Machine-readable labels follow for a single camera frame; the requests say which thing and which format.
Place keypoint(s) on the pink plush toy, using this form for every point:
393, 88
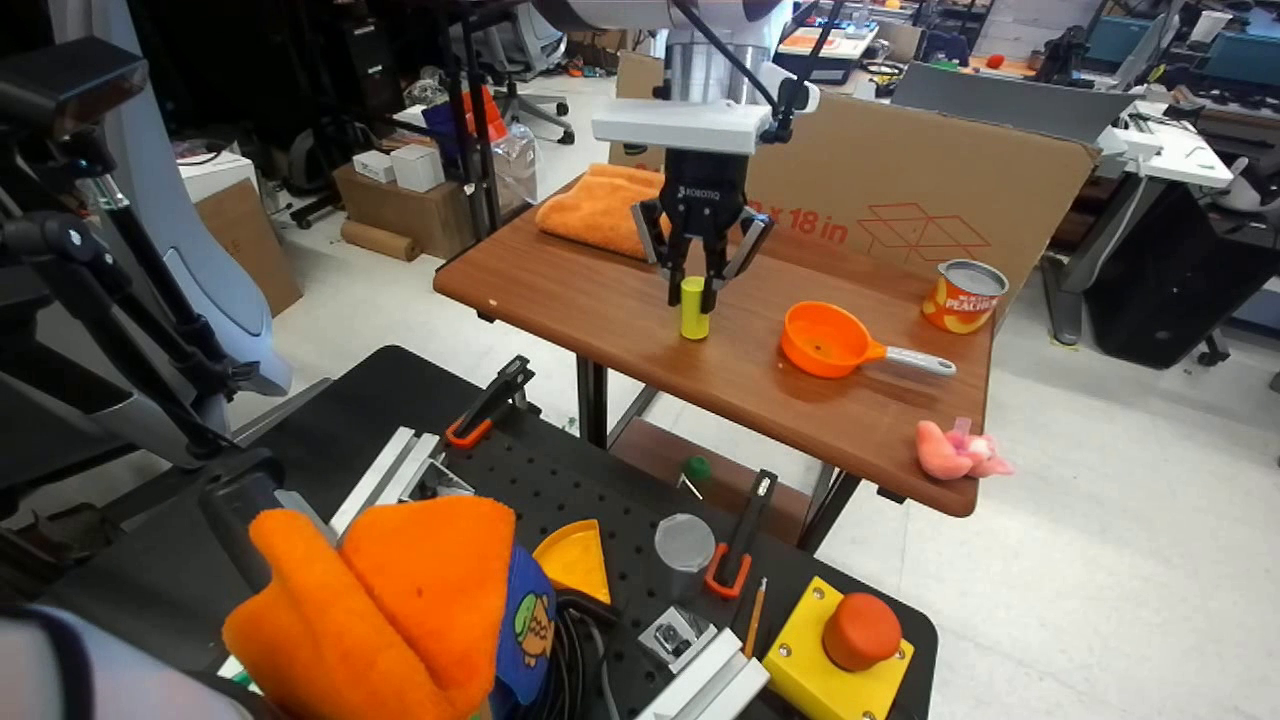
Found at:
955, 452

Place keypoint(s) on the black white marker tag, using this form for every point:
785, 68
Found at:
675, 632

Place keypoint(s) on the small green item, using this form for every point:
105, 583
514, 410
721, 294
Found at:
699, 471

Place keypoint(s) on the blue cap with patch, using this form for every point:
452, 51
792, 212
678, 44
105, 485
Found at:
531, 632

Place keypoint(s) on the brown wooden table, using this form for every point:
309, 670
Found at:
602, 306

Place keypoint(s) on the white desk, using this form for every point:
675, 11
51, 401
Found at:
1163, 145

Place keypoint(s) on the big orange plush cloth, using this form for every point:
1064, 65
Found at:
380, 605

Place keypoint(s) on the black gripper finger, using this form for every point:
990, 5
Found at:
658, 247
741, 250

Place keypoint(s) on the orange labelled tin can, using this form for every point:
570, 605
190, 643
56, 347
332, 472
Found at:
965, 297

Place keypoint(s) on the blue-grey covered chair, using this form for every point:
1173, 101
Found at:
185, 227

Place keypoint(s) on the silver aluminium extrusion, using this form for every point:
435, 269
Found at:
393, 478
702, 680

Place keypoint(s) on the yellow cylinder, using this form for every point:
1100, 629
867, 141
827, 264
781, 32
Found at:
693, 315

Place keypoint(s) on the brown cardboard box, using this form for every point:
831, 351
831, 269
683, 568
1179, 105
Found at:
407, 206

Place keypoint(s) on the yellow wedge piece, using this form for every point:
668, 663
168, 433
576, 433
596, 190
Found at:
576, 563

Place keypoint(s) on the wooden pencil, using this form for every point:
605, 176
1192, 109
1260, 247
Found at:
756, 618

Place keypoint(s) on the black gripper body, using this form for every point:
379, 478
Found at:
707, 203

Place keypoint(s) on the yellow box with red button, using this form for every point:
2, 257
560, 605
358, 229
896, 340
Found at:
841, 656

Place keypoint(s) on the white small box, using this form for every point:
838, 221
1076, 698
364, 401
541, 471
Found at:
419, 165

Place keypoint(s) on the orange towel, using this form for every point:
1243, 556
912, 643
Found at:
602, 211

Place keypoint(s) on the grey round disc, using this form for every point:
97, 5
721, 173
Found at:
685, 543

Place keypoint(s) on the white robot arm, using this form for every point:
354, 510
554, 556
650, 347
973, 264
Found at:
693, 65

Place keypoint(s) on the black office chair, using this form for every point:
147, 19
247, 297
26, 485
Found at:
1182, 275

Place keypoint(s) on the black camera tripod rig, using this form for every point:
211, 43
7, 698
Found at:
94, 306

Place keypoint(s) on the black pegboard table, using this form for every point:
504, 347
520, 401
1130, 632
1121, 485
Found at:
533, 480

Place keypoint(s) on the orange black bar clamp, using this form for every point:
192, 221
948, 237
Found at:
739, 543
488, 401

